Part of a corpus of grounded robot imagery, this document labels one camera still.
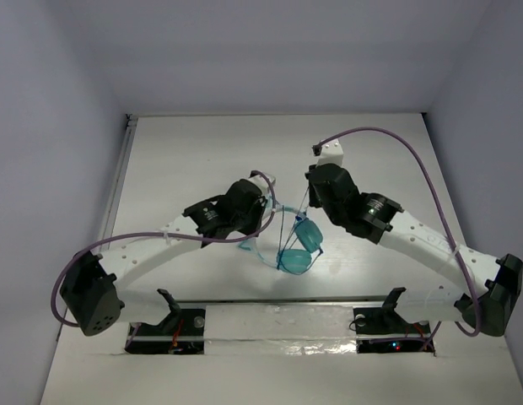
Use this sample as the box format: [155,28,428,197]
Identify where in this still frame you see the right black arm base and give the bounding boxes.
[348,307,435,354]

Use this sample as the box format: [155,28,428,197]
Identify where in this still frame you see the thin blue headphone cable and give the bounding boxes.
[276,185,326,273]

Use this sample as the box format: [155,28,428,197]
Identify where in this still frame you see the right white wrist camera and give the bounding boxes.
[312,140,344,167]

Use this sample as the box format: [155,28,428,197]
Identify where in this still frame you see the aluminium rail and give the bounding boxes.
[176,290,484,305]

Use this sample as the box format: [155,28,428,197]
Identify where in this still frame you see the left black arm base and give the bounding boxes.
[124,308,206,355]

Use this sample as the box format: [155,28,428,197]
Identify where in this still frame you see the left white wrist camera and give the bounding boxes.
[247,171,276,197]

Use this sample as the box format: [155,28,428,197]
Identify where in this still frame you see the teal cat-ear headphones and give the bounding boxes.
[237,203,324,275]

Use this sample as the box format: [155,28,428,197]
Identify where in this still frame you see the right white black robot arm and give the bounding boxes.
[305,164,523,337]

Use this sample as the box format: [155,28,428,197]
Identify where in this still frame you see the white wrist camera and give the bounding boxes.
[247,171,276,197]
[312,140,344,167]

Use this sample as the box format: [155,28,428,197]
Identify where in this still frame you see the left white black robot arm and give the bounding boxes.
[51,170,276,337]

